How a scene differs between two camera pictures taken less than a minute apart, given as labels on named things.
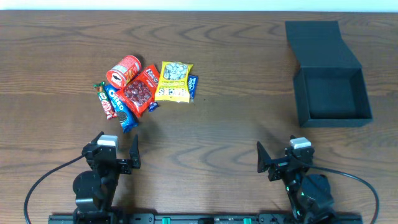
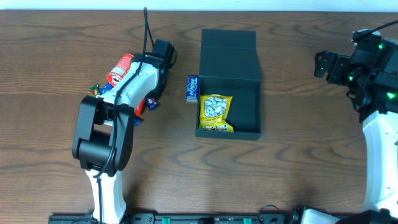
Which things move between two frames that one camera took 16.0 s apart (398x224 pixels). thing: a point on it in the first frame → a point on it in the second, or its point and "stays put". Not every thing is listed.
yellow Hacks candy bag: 173,83 → 214,112
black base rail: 207,219 stays put
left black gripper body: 116,162 → 152,101
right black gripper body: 283,163 → 333,68
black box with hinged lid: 329,84 → 229,66
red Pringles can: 125,70 stays put
